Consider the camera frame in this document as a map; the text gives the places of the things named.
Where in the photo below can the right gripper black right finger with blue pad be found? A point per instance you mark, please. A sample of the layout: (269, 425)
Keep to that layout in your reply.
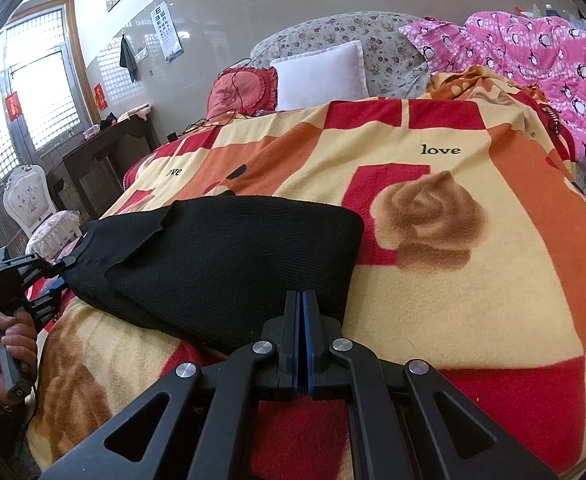
(405, 421)

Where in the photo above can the white square pillow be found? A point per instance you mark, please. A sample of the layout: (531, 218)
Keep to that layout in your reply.
(315, 78)

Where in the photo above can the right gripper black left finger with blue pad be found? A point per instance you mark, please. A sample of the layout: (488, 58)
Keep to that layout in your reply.
(195, 422)

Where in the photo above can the pink penguin quilt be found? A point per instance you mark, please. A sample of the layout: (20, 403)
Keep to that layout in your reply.
(547, 53)

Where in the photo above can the red ruffled cushion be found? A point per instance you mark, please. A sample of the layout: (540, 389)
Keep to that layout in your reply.
(244, 90)

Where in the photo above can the eye chart wall poster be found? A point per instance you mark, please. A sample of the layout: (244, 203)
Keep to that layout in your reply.
(166, 31)

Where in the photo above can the orange red love blanket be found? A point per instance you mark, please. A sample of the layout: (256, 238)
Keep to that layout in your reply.
(473, 254)

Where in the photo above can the dark cloth hanging on wall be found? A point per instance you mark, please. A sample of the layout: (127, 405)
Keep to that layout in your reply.
(127, 59)

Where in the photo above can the white ornate chair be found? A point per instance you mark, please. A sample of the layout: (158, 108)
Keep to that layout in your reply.
(27, 200)

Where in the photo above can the dark wooden desk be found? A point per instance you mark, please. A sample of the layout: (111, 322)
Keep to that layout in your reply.
(99, 152)

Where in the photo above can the black knit pants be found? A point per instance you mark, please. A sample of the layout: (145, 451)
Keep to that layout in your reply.
(213, 270)

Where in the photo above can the person's left hand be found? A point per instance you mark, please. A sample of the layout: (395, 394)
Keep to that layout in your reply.
(19, 337)

